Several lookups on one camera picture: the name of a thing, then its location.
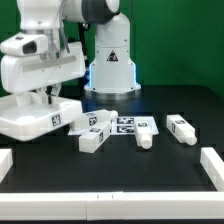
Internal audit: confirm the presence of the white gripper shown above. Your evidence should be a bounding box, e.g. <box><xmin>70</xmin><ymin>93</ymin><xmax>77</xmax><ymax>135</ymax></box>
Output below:
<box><xmin>0</xmin><ymin>33</ymin><xmax>85</xmax><ymax>104</ymax></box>

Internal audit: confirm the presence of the white square desk top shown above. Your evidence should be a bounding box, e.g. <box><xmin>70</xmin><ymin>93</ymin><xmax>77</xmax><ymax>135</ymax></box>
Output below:
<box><xmin>0</xmin><ymin>92</ymin><xmax>82</xmax><ymax>141</ymax></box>

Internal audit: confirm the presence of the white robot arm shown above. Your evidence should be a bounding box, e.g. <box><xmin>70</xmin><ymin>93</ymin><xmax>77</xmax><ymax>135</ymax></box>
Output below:
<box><xmin>0</xmin><ymin>0</ymin><xmax>141</xmax><ymax>103</ymax></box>

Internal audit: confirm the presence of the white left fence bar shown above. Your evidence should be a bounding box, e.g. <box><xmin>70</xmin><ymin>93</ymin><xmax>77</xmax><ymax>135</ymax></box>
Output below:
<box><xmin>0</xmin><ymin>149</ymin><xmax>13</xmax><ymax>183</ymax></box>

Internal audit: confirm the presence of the white fence bar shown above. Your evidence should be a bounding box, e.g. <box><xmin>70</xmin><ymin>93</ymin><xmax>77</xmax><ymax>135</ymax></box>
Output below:
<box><xmin>0</xmin><ymin>192</ymin><xmax>224</xmax><ymax>221</ymax></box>
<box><xmin>0</xmin><ymin>149</ymin><xmax>13</xmax><ymax>183</ymax></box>
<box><xmin>200</xmin><ymin>147</ymin><xmax>224</xmax><ymax>192</ymax></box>

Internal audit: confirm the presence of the white marker sheet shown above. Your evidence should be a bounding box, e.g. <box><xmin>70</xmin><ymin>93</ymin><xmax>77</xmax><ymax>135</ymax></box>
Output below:
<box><xmin>68</xmin><ymin>116</ymin><xmax>159</xmax><ymax>135</ymax></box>

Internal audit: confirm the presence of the white front fence bar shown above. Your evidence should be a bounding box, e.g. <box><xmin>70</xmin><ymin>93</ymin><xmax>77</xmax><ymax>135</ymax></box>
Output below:
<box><xmin>0</xmin><ymin>192</ymin><xmax>224</xmax><ymax>221</ymax></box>

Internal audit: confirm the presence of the white right fence bar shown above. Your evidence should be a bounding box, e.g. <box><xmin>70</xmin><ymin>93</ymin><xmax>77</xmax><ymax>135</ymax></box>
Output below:
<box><xmin>200</xmin><ymin>147</ymin><xmax>224</xmax><ymax>192</ymax></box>

